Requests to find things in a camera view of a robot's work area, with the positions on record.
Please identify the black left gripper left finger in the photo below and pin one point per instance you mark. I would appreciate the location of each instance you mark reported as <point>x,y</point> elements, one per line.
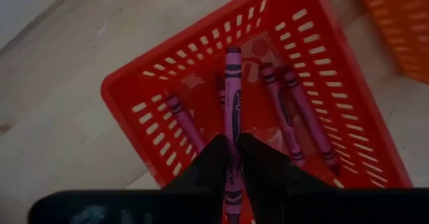
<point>207,170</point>

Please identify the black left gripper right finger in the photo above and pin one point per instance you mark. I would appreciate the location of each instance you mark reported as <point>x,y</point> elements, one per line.
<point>268,173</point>

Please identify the red plastic basket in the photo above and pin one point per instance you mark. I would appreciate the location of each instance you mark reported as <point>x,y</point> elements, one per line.
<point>207,116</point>

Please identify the orange plastic basket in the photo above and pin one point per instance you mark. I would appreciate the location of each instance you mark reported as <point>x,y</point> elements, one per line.
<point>402,23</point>

